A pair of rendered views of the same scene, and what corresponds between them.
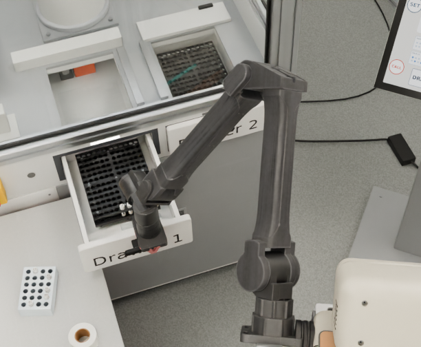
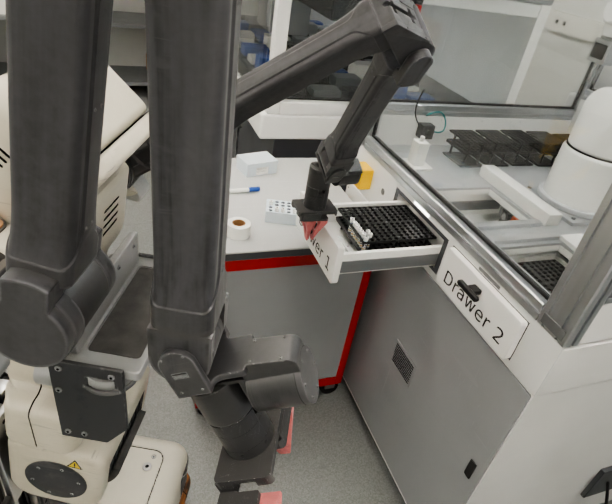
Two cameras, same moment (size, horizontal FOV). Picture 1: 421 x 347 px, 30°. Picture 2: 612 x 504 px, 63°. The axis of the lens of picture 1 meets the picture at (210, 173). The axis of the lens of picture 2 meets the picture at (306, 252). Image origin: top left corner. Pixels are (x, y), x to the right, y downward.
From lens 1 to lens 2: 1.63 m
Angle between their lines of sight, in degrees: 59
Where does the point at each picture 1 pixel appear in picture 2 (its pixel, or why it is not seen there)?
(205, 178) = (441, 355)
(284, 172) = (276, 62)
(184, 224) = (334, 248)
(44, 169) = (388, 195)
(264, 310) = not seen: hidden behind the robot
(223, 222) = (423, 435)
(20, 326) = (256, 208)
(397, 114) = not seen: outside the picture
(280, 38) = (591, 244)
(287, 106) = (351, 17)
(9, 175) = (377, 178)
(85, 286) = (291, 238)
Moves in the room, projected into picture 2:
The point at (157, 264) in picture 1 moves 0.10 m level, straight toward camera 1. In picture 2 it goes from (377, 400) to (350, 402)
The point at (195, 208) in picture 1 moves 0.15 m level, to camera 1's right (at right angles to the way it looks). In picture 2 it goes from (419, 380) to (433, 423)
